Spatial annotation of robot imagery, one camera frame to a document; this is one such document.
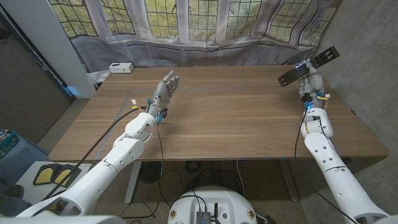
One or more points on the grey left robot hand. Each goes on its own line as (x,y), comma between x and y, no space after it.
(163,95)

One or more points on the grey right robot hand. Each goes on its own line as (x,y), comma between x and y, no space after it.
(312,84)

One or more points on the black half-moon tambourine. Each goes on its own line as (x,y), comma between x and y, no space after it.
(326,56)

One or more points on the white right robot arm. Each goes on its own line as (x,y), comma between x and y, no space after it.
(326,155)

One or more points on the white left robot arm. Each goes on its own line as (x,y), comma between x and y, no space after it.
(124,154)

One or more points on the white power box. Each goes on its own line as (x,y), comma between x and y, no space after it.
(121,68)

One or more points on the printed window backdrop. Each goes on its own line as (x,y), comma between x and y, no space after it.
(202,49)

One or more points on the round black floor fan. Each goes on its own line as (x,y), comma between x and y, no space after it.
(149,172)

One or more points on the white table leg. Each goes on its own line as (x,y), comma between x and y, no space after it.
(133,182)

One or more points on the grey table leg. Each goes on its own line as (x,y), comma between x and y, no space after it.
(289,183)

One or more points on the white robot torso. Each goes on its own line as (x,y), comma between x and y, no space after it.
(230,202)

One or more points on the black antenna stub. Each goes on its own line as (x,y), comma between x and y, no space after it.
(215,210)

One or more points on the grey electronics module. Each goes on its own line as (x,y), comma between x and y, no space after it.
(202,217)

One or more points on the white pillar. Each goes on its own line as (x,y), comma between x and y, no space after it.
(46,40)

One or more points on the black yellow foot pedal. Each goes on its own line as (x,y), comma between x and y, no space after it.
(45,175)
(63,177)

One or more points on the person leg in blue jeans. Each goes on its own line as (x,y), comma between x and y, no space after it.
(18,161)

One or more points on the teal patterned basket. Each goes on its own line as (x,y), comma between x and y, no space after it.
(7,141)

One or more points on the white floor board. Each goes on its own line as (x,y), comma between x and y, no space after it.
(28,188)

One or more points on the dark shoe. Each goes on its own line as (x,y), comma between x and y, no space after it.
(14,191)

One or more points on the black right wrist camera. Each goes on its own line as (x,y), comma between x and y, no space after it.
(307,97)

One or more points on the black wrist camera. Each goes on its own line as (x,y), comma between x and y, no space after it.
(307,97)
(163,113)

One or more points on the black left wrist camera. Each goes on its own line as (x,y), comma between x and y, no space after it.
(163,113)

